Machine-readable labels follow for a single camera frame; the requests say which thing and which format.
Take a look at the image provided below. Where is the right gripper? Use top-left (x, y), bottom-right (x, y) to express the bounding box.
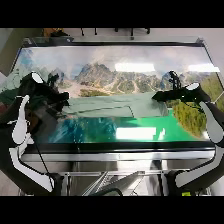
top-left (151, 89), bottom-right (183, 103)

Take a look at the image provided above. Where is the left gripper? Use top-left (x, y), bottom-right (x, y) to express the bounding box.
top-left (49, 89), bottom-right (71, 105)

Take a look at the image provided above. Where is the pale grey T-shirt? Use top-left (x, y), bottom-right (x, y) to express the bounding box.
top-left (61, 92), bottom-right (170, 119)

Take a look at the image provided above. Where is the heap of clothes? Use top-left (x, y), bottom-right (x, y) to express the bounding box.
top-left (0, 85), bottom-right (30, 116)

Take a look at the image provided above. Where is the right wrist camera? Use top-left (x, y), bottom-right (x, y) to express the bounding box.
top-left (168, 70), bottom-right (183, 91)

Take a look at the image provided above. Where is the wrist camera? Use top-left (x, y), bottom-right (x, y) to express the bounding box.
top-left (168, 70), bottom-right (183, 91)
top-left (47, 72), bottom-right (65, 90)

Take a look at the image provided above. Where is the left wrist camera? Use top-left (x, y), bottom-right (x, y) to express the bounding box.
top-left (47, 72), bottom-right (65, 90)

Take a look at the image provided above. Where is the black cable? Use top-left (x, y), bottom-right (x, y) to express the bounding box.
top-left (32, 130), bottom-right (56, 192)

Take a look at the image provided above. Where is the silver frame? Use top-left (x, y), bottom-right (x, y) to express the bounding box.
top-left (19, 149), bottom-right (218, 197)

